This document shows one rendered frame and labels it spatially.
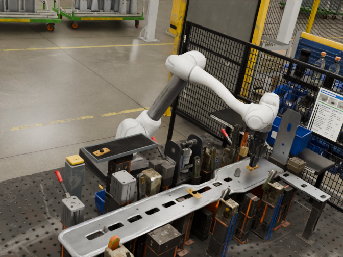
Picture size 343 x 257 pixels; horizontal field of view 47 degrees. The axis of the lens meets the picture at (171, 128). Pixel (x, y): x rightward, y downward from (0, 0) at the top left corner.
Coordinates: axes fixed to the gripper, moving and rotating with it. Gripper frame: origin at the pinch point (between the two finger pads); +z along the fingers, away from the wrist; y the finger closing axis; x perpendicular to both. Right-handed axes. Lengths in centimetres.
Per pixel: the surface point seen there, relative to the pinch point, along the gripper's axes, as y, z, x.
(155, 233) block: 15, 3, -85
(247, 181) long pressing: 6.9, 6.1, -11.9
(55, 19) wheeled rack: -651, 77, 211
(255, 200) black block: 19.7, 7.1, -21.2
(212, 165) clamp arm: -13.4, 5.2, -19.6
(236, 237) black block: 15.4, 34.7, -22.4
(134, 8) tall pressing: -674, 60, 427
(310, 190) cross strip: 31.1, 6.2, 13.6
